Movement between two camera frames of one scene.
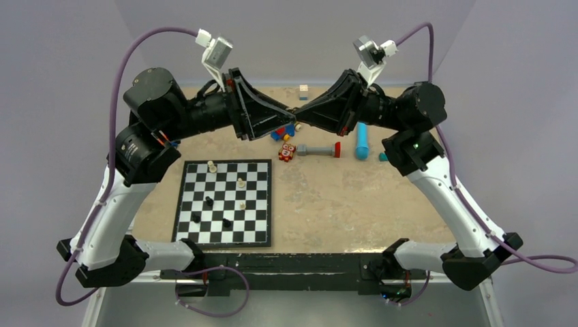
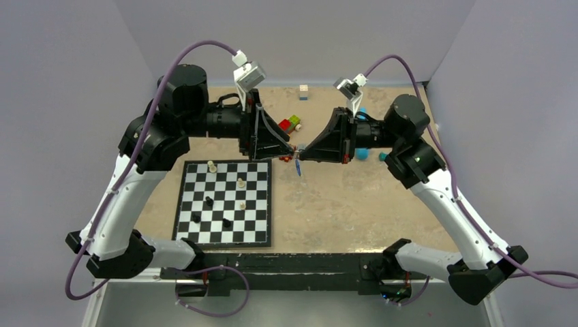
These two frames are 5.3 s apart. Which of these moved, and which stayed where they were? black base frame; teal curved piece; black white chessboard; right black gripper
Moved: right black gripper
Stayed: teal curved piece; black white chessboard; black base frame
